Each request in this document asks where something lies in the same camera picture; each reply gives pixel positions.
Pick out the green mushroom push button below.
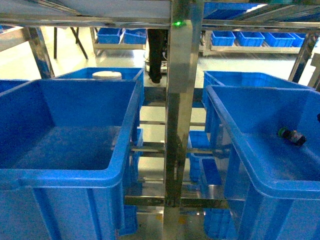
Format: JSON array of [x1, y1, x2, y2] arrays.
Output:
[[277, 127, 307, 147]]

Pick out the blue shelf bin left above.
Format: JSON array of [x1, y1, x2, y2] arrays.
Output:
[[0, 79, 142, 240]]

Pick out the blue shelf bin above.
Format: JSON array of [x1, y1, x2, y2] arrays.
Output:
[[0, 79, 142, 240], [206, 85, 320, 240]]

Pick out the blue shelf bin right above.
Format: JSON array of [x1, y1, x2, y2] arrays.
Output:
[[206, 85, 320, 240]]

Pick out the white round lid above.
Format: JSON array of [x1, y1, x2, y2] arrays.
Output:
[[92, 70, 123, 80]]

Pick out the person in green sweater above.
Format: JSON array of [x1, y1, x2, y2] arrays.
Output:
[[147, 28, 168, 85]]

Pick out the steel shelf upright post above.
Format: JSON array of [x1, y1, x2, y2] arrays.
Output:
[[162, 0, 205, 240]]

